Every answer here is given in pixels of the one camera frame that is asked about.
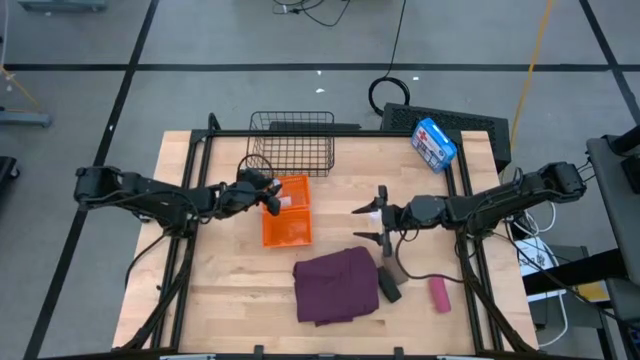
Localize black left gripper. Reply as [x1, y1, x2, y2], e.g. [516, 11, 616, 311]
[238, 167, 284, 217]

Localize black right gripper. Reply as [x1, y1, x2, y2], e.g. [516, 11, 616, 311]
[350, 184, 414, 259]

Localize brown bandage roll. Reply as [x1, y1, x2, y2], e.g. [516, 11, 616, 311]
[387, 254, 410, 286]

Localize pink bandage roll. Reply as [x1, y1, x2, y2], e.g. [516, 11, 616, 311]
[427, 273, 452, 315]

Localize orange plastic basket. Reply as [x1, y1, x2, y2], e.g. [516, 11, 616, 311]
[261, 174, 314, 249]

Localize black rectangular block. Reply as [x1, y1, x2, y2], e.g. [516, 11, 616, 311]
[376, 265, 403, 305]

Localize purple folded cloth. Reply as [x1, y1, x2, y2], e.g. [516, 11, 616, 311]
[292, 245, 380, 327]

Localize blue first aid kit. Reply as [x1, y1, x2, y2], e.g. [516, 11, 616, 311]
[410, 117, 458, 174]

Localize black perforated computer case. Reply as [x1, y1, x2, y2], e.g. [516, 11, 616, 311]
[380, 102, 512, 174]

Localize white printed paper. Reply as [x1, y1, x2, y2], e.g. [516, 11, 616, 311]
[513, 237, 557, 304]

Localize black cart beam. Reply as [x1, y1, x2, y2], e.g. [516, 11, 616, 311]
[522, 248, 630, 296]

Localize yellow pad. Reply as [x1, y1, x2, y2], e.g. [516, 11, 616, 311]
[577, 282, 609, 302]

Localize grey cart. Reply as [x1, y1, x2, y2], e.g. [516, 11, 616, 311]
[585, 133, 640, 286]

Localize grey floor base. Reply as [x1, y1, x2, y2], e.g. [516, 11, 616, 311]
[0, 110, 53, 128]

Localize black equipment on cart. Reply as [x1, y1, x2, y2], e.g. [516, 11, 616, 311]
[607, 124, 640, 195]

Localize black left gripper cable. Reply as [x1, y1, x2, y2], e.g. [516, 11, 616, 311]
[236, 153, 275, 177]

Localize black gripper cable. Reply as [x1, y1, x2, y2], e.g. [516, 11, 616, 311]
[236, 153, 275, 177]
[394, 234, 469, 283]

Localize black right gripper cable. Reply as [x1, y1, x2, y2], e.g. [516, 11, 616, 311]
[394, 234, 469, 283]

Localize black wire basket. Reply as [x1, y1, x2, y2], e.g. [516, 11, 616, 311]
[244, 110, 336, 178]

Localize black aluminium table frame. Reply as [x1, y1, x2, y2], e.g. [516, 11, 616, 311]
[119, 112, 539, 360]

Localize black coiled floor cable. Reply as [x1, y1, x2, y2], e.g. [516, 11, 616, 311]
[368, 0, 412, 117]

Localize black table-side cable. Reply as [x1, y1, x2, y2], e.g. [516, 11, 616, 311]
[124, 232, 169, 289]

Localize black tangled floor cables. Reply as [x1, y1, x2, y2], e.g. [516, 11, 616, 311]
[272, 0, 351, 29]

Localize yellow floor cable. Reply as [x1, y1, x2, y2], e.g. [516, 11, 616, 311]
[510, 0, 556, 149]

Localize grey floor rail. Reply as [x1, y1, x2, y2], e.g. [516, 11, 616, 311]
[19, 0, 107, 12]

